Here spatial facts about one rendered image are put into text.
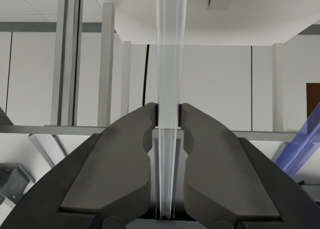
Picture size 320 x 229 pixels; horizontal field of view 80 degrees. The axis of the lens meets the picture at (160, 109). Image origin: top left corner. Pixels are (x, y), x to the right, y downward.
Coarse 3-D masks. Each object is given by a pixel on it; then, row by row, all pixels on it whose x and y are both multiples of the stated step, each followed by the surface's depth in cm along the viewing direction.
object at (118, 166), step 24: (120, 120) 10; (144, 120) 10; (96, 144) 9; (120, 144) 9; (144, 144) 10; (96, 168) 7; (120, 168) 7; (144, 168) 7; (72, 192) 6; (96, 192) 6; (120, 192) 6; (144, 192) 7; (120, 216) 7
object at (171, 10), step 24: (168, 0) 8; (168, 24) 9; (168, 48) 10; (168, 72) 11; (168, 96) 12; (168, 120) 14; (168, 144) 15; (168, 168) 18; (168, 192) 21; (168, 216) 26
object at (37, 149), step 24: (0, 144) 18; (24, 144) 18; (48, 144) 18; (72, 144) 18; (264, 144) 17; (288, 144) 16; (24, 168) 21; (48, 168) 21; (312, 168) 19; (24, 192) 25; (144, 216) 29
